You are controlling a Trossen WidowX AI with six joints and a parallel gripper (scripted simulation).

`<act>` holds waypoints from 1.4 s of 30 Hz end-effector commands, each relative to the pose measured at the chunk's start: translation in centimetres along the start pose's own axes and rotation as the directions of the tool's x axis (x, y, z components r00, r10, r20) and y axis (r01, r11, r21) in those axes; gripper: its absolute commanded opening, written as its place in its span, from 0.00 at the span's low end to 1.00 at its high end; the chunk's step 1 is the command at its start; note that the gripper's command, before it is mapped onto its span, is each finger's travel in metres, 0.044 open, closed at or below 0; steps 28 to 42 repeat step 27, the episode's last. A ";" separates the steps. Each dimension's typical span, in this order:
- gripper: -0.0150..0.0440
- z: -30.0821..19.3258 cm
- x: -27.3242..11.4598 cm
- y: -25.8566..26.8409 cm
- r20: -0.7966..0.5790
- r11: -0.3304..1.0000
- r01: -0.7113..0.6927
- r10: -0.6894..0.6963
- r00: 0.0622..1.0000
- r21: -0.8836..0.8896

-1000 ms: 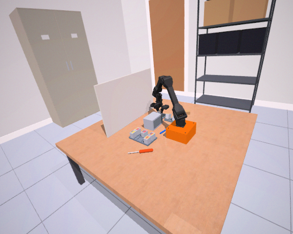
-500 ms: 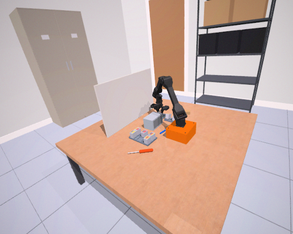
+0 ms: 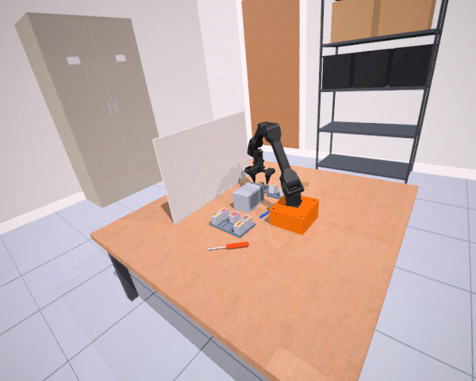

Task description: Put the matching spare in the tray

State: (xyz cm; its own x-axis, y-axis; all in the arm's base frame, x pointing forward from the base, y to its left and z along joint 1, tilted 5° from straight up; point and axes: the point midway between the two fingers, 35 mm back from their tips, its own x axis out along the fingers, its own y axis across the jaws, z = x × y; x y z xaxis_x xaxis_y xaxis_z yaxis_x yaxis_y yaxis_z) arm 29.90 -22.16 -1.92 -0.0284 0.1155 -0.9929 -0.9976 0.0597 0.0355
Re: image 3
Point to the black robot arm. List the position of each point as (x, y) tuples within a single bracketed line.
[(289, 178)]

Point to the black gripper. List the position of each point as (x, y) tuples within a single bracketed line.
[(268, 172)]

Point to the white flat panel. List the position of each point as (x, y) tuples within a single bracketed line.
[(201, 162)]

